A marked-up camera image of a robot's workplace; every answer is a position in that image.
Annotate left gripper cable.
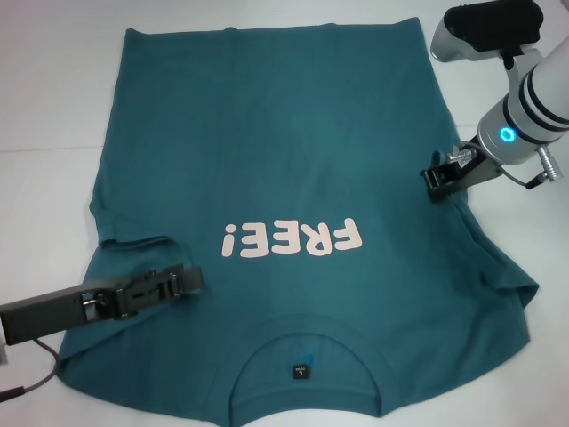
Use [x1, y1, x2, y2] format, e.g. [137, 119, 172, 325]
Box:
[0, 338, 61, 400]

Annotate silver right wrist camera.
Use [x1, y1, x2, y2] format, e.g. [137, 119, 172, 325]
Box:
[429, 0, 545, 81]

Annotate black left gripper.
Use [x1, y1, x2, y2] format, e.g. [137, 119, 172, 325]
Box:
[0, 269, 153, 347]

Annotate teal t-shirt with FREE print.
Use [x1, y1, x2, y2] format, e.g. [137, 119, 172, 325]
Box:
[55, 16, 541, 422]

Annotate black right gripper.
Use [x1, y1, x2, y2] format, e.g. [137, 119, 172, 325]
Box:
[421, 141, 508, 205]

